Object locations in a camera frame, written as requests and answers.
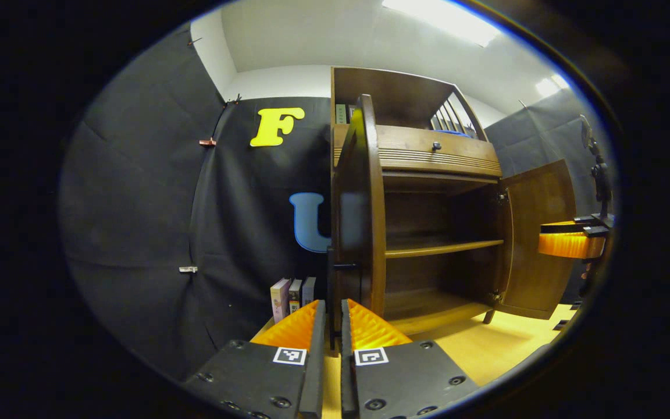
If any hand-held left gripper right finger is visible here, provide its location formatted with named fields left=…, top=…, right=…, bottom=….
left=341, top=299, right=480, bottom=419

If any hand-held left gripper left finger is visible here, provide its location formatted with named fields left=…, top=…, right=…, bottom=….
left=183, top=300, right=327, bottom=419

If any wooden cabinet door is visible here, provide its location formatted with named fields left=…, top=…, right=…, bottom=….
left=497, top=159, right=578, bottom=320
left=328, top=94, right=387, bottom=350

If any black door handle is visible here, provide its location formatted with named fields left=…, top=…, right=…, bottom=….
left=326, top=245, right=359, bottom=351

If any wooden double-door shoe cabinet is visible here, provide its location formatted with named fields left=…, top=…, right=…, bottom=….
left=328, top=66, right=578, bottom=350

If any wooden cabinet drawer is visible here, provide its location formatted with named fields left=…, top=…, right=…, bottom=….
left=333, top=123, right=503, bottom=178

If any pink book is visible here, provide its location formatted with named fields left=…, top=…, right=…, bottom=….
left=270, top=278, right=292, bottom=324

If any small ceiling light panel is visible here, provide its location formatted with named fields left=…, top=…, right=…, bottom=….
left=534, top=74, right=570, bottom=98

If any wooden inner shelf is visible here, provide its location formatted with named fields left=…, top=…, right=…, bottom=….
left=384, top=237, right=504, bottom=259

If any large ceiling light panel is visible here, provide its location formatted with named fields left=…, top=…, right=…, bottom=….
left=382, top=0, right=504, bottom=48

